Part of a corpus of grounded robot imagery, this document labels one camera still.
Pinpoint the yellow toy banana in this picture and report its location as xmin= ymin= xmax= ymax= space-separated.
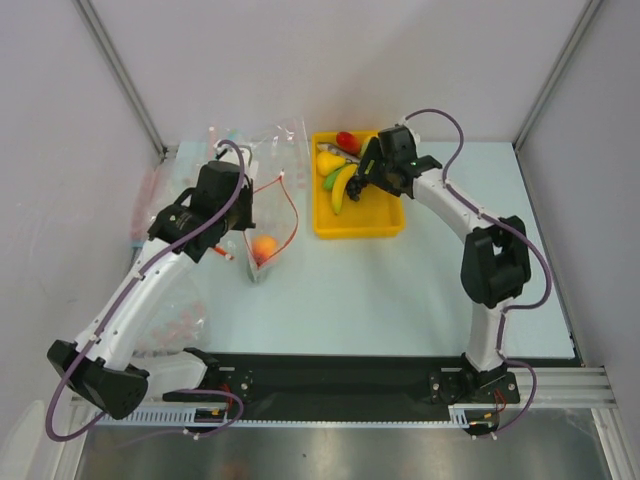
xmin=331 ymin=164 xmax=358 ymax=215

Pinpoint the clear orange-zipper zip bag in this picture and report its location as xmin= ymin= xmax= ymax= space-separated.
xmin=243 ymin=170 xmax=300 ymax=284

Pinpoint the peach toy fruit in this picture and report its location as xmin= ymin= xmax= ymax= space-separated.
xmin=251 ymin=235 xmax=278 ymax=265

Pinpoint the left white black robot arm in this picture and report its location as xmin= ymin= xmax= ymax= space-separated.
xmin=47 ymin=160 xmax=254 ymax=420

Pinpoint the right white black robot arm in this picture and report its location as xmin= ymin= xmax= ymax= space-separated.
xmin=356 ymin=125 xmax=531 ymax=401

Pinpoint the clear blue-zipper zip bag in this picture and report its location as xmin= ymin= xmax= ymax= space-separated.
xmin=209 ymin=127 xmax=246 ymax=161

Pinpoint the clear small orange-zipper bag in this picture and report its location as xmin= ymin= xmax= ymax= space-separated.
xmin=212 ymin=246 xmax=235 ymax=261

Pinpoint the clear pink-zipper zip bag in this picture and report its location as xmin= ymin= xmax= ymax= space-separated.
xmin=130 ymin=166 xmax=166 ymax=249

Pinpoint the dark toy grape bunch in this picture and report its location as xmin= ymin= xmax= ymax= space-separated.
xmin=346 ymin=176 xmax=368 ymax=202

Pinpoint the red toy mango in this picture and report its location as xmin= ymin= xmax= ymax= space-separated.
xmin=335 ymin=131 xmax=361 ymax=156

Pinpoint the grey toy fish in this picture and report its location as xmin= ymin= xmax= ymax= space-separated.
xmin=317 ymin=142 xmax=360 ymax=164

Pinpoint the green toy vegetable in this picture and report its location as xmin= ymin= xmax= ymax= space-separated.
xmin=322 ymin=170 xmax=341 ymax=191

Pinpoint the yellow plastic bin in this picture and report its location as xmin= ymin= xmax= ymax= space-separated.
xmin=311 ymin=131 xmax=406 ymax=240

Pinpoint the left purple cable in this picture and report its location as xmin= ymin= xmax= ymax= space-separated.
xmin=45 ymin=139 xmax=246 ymax=443

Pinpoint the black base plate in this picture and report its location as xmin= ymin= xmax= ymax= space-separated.
xmin=163 ymin=353 xmax=520 ymax=423

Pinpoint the left aluminium corner post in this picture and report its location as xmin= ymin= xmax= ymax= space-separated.
xmin=72 ymin=0 xmax=168 ymax=163

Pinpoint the aluminium corner post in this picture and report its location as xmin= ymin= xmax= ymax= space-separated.
xmin=72 ymin=0 xmax=168 ymax=163
xmin=512 ymin=0 xmax=606 ymax=155

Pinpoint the right aluminium corner post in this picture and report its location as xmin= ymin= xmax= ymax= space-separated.
xmin=512 ymin=0 xmax=606 ymax=155

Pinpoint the white slotted cable duct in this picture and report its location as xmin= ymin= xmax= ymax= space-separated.
xmin=98 ymin=406 xmax=491 ymax=429

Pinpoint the aluminium front rail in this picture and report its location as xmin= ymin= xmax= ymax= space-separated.
xmin=69 ymin=364 xmax=617 ymax=412

